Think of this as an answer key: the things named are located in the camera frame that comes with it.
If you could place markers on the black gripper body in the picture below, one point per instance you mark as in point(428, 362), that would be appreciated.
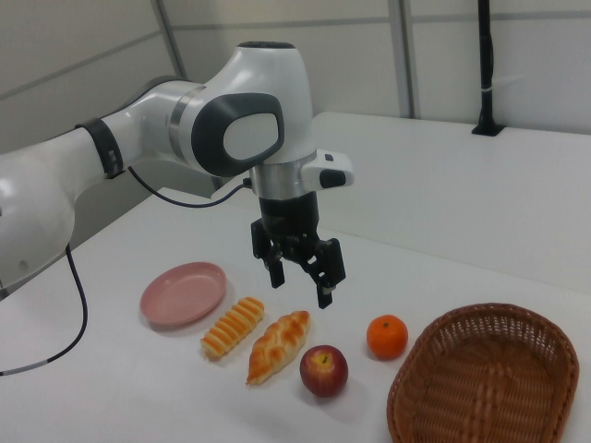
point(288, 221)

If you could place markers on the red toy apple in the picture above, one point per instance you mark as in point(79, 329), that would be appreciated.
point(323, 371)

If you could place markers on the brown woven basket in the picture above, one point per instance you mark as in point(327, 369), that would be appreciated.
point(485, 392)

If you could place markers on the black pole with base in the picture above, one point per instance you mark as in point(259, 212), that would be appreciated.
point(486, 69)

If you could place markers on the striped toy bread roll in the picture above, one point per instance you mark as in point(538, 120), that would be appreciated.
point(233, 325)

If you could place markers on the braided toy bread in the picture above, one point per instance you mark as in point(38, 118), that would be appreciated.
point(277, 346)

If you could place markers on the pink plate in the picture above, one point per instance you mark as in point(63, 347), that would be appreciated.
point(184, 295)

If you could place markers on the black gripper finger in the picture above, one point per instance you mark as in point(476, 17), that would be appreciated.
point(329, 272)
point(275, 272)

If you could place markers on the toy orange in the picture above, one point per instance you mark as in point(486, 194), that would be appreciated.
point(388, 337)

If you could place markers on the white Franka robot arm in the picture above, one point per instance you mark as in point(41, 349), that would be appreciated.
point(254, 92)

